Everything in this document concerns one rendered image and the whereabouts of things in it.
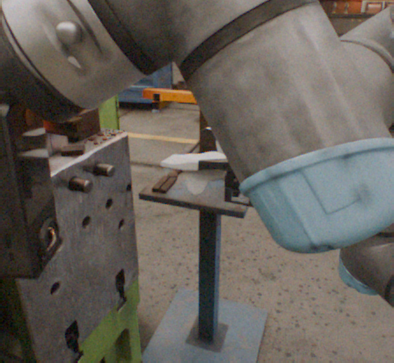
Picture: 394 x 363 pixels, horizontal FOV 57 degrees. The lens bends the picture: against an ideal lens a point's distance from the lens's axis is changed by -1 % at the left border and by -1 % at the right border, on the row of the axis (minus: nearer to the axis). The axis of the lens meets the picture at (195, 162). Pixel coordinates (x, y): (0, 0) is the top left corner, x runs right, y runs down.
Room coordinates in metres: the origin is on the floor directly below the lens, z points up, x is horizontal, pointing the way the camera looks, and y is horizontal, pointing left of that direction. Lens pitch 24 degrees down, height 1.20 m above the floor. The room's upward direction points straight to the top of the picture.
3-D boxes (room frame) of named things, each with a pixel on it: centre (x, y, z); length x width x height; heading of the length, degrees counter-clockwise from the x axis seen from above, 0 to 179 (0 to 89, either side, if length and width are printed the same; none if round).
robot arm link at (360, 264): (0.41, -0.26, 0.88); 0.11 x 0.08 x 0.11; 16
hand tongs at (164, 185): (1.17, 0.00, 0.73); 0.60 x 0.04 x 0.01; 161
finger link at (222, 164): (0.48, -0.05, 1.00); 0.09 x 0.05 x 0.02; 103
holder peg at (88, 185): (0.64, 0.23, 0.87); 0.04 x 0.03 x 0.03; 67
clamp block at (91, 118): (0.83, 0.30, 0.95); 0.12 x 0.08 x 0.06; 67
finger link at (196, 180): (0.47, 0.00, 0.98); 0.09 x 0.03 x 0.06; 103
